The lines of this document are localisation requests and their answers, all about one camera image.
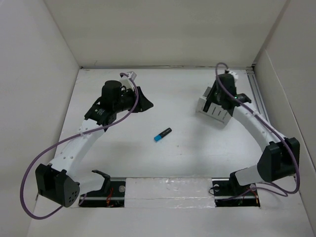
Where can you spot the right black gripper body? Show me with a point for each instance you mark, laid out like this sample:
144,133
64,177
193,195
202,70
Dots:
215,96

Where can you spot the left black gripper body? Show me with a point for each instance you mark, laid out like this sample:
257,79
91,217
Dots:
128,100

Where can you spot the blue highlighter marker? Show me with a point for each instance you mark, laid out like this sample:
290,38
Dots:
162,134

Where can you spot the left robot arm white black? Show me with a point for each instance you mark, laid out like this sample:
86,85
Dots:
57,180

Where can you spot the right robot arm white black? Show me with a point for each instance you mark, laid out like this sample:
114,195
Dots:
280,155

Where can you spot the white desk organizer box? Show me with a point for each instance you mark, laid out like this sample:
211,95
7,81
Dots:
215,111

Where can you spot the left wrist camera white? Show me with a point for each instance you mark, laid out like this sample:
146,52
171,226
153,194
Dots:
128,77

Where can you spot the aluminium side rail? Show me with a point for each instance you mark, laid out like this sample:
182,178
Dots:
258,100

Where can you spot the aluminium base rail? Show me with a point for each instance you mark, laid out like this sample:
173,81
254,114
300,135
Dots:
220,190

